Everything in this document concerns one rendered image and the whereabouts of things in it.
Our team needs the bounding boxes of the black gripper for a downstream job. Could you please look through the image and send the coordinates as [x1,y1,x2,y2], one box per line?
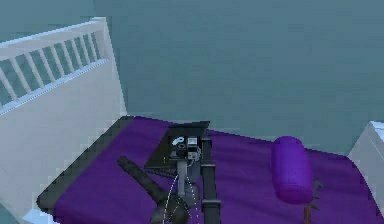
[161,135,203,224]

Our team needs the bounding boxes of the purple roll pillow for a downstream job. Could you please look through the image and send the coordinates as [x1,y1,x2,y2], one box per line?
[270,135,315,205]

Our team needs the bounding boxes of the dark grey long bar object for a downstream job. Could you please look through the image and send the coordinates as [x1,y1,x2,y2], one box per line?
[116,155,192,224]

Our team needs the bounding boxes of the white bed with purple cover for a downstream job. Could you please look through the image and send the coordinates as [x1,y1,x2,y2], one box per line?
[0,16,384,224]

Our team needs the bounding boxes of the ax with brown handle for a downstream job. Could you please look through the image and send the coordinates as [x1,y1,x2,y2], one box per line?
[303,177,325,224]

